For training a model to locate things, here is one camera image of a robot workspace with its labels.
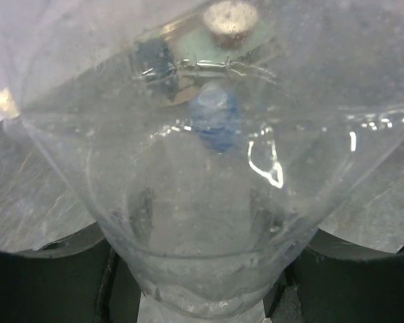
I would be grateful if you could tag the clear wide plastic bottle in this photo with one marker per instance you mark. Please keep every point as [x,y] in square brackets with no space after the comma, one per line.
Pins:
[206,234]

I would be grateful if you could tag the blue label plastic bottle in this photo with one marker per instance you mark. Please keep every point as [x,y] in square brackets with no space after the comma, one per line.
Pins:
[214,114]

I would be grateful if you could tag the cream notched bottle cap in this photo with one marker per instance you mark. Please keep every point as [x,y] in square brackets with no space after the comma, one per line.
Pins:
[8,107]

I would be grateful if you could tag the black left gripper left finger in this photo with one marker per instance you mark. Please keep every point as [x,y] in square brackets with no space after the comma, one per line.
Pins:
[79,278]

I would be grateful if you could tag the dark blue ceramic cup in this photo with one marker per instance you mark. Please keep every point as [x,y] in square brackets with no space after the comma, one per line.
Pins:
[157,65]

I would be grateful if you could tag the light green square plate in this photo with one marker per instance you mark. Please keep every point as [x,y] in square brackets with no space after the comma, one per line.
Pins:
[254,47]

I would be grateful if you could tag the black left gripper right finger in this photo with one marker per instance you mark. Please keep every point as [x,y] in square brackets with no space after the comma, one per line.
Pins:
[337,281]

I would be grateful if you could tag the cream and brown bowl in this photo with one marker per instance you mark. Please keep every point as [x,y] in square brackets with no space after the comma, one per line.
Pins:
[230,22]

